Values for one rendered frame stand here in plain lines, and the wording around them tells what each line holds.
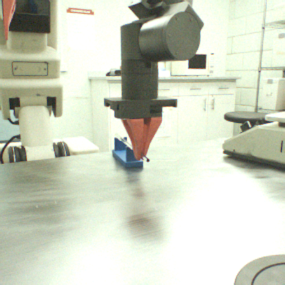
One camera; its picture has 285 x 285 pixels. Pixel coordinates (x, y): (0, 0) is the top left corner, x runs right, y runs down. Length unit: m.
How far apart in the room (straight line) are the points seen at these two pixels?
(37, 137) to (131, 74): 0.74
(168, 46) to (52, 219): 0.24
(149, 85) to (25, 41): 0.79
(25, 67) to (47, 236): 0.90
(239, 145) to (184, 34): 0.27
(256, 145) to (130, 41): 0.29
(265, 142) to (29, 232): 0.40
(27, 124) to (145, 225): 0.87
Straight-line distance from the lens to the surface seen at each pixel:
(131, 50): 0.43
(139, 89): 0.42
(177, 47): 0.37
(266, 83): 3.30
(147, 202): 0.37
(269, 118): 0.54
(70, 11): 3.44
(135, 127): 0.42
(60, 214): 0.35
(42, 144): 1.11
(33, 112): 1.15
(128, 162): 0.50
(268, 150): 0.55
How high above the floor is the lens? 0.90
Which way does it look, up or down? 13 degrees down
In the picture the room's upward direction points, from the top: straight up
